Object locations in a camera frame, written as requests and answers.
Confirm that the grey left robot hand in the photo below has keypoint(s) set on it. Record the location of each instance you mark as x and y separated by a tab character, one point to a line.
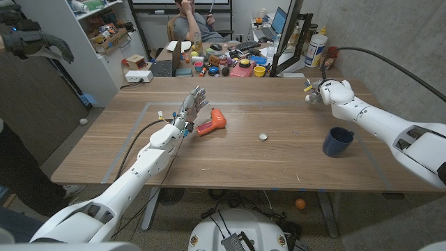
188	111

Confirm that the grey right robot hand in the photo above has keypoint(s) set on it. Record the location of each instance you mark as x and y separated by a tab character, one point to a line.
314	93

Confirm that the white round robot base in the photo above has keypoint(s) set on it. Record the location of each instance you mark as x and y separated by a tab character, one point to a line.
240	223

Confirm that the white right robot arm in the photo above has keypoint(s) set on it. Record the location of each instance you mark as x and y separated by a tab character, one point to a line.
383	118

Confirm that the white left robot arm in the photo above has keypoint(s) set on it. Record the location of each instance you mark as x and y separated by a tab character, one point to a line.
153	160

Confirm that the orange electric screwdriver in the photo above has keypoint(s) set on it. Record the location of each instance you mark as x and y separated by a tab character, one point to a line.
213	123

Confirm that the clear glass cup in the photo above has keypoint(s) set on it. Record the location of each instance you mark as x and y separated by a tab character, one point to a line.
328	64

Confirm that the red cup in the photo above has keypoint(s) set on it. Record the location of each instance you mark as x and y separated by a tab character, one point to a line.
335	53

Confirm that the dark blue cup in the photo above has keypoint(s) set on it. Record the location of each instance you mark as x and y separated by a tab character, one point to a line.
334	144

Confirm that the teal box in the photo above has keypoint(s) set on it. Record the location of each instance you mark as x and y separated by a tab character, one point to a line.
183	72

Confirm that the white canister with blue label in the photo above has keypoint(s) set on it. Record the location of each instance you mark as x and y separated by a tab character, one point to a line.
315	50

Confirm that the black open laptop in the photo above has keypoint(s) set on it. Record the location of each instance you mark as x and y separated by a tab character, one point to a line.
163	68

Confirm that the yellow bowl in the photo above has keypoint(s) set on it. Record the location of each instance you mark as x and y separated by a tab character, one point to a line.
259	72

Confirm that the white power strip box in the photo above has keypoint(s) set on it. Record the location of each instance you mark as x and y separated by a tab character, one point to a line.
138	76

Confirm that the white plate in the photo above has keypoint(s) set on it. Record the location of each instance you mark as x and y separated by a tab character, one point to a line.
176	46

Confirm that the small round metal cap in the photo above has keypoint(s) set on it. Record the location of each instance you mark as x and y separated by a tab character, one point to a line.
263	136

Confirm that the black monitor on stand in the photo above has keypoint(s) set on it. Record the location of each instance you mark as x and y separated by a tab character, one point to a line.
287	31

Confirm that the clear drink bottle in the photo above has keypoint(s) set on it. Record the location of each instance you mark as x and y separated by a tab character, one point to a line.
198	44

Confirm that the pink box with yellow button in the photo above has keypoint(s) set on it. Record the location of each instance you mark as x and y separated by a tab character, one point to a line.
242	69

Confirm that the black computer mouse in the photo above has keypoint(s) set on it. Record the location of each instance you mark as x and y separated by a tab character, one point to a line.
216	47

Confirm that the small wooden box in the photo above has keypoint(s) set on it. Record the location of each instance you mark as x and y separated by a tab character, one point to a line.
136	62

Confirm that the laptop with blue screen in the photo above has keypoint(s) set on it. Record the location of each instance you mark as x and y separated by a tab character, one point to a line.
277	22

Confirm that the black keyboard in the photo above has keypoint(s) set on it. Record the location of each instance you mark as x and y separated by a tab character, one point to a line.
247	45

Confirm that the seated person in grey shirt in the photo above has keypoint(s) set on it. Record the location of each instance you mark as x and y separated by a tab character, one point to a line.
198	29

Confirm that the wooden chair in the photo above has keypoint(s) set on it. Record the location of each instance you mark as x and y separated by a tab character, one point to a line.
170	29

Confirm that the round black fan grille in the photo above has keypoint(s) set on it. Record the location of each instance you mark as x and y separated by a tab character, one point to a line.
170	196

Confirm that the cardboard box with toys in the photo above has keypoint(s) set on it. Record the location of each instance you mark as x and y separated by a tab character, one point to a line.
111	42

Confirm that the white table leg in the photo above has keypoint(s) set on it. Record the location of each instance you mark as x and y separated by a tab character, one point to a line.
328	214
151	209

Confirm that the white ball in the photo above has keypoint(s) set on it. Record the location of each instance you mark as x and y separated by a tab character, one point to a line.
83	121

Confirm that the white shelf unit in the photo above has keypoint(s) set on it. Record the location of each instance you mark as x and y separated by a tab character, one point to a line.
87	69

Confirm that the orange ball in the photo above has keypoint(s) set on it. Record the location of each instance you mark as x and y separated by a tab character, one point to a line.
300	204

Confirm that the black finned module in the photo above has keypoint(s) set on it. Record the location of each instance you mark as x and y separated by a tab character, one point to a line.
235	243

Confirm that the standing person in dark trousers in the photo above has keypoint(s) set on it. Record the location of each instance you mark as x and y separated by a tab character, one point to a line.
21	174

